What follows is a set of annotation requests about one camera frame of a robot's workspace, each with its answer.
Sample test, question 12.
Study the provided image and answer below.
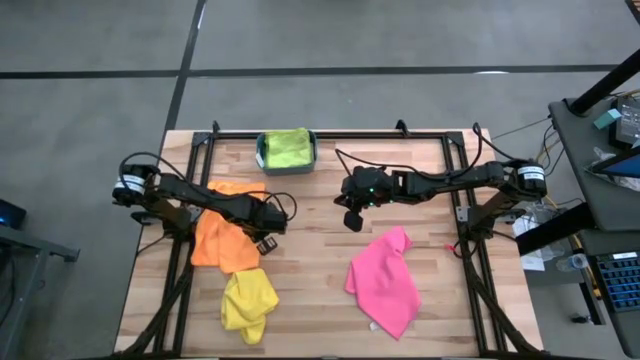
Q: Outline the yellow microfiber towel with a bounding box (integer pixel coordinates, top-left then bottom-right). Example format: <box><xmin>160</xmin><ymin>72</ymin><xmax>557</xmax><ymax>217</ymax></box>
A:
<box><xmin>220</xmin><ymin>267</ymin><xmax>281</xmax><ymax>346</ymax></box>

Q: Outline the black electronic box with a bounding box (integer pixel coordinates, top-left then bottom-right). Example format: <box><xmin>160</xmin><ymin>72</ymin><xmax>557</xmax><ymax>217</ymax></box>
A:
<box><xmin>613</xmin><ymin>96</ymin><xmax>640</xmax><ymax>150</ymax></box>

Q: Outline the black aluminium table frame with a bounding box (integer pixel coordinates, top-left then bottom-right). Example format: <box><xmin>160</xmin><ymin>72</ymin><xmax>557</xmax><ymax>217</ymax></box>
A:
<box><xmin>113</xmin><ymin>130</ymin><xmax>546</xmax><ymax>359</ymax></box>

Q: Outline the pink microfiber towel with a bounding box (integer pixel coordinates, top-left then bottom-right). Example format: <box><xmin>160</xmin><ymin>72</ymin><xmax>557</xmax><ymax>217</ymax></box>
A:
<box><xmin>345</xmin><ymin>225</ymin><xmax>423</xmax><ymax>343</ymax></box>

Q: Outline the small teal box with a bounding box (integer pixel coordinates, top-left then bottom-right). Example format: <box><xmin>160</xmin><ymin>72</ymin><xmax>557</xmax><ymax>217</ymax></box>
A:
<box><xmin>593</xmin><ymin>108</ymin><xmax>623</xmax><ymax>131</ymax></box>

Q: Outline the white paper sheet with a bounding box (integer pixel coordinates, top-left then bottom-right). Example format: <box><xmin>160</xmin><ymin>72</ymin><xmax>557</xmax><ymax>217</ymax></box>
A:
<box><xmin>512</xmin><ymin>212</ymin><xmax>569</xmax><ymax>274</ymax></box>

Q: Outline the grey metal cart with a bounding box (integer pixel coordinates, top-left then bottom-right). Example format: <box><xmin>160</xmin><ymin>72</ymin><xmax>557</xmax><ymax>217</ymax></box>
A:
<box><xmin>0</xmin><ymin>223</ymin><xmax>81</xmax><ymax>360</ymax></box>

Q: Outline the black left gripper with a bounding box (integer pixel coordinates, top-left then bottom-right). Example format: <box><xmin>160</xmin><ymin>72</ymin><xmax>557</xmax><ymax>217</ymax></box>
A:
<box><xmin>238</xmin><ymin>197</ymin><xmax>289</xmax><ymax>257</ymax></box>

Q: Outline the black device with blue light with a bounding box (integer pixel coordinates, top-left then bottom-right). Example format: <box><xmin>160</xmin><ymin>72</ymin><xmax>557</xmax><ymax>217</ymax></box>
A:
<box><xmin>0</xmin><ymin>198</ymin><xmax>28</xmax><ymax>231</ymax></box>

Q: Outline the black diagonal pole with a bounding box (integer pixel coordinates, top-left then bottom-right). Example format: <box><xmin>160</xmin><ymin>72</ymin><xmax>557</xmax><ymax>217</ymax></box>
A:
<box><xmin>569</xmin><ymin>49</ymin><xmax>640</xmax><ymax>116</ymax></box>

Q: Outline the orange microfiber towel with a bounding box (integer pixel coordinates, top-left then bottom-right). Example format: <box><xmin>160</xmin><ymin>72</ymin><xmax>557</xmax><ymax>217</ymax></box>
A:
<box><xmin>191</xmin><ymin>180</ymin><xmax>267</xmax><ymax>275</ymax></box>

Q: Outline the tablet with blue screen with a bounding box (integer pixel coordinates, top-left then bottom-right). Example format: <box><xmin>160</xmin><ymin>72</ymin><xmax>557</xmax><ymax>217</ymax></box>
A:
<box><xmin>584</xmin><ymin>148</ymin><xmax>640</xmax><ymax>180</ymax></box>

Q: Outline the backlit keyboard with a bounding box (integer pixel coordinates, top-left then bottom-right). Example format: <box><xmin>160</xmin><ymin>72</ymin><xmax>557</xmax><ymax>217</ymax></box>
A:
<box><xmin>594</xmin><ymin>251</ymin><xmax>640</xmax><ymax>314</ymax></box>

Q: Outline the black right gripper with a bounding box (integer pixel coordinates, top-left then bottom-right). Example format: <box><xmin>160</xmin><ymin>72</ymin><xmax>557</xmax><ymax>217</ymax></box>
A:
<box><xmin>333</xmin><ymin>166</ymin><xmax>396</xmax><ymax>233</ymax></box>

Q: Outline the teal plastic bin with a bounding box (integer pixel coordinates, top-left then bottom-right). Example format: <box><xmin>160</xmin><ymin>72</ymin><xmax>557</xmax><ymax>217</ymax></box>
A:
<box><xmin>256</xmin><ymin>129</ymin><xmax>320</xmax><ymax>176</ymax></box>

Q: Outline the lime green microfiber towel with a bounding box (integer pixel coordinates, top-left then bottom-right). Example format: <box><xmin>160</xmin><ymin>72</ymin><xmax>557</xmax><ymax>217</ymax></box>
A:
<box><xmin>263</xmin><ymin>128</ymin><xmax>314</xmax><ymax>170</ymax></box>

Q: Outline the grey workstation desk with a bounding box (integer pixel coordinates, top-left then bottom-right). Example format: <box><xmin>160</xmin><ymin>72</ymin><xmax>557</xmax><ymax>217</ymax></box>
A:
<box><xmin>548</xmin><ymin>97</ymin><xmax>640</xmax><ymax>234</ymax></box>

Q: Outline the clear plastic bottle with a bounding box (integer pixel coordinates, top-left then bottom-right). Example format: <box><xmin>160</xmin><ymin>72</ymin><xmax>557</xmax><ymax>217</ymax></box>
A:
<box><xmin>556</xmin><ymin>253</ymin><xmax>590</xmax><ymax>274</ymax></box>

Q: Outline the grey keyboard tray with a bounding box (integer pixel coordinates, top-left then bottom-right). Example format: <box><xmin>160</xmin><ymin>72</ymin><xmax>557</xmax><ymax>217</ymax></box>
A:
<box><xmin>574</xmin><ymin>229</ymin><xmax>640</xmax><ymax>359</ymax></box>

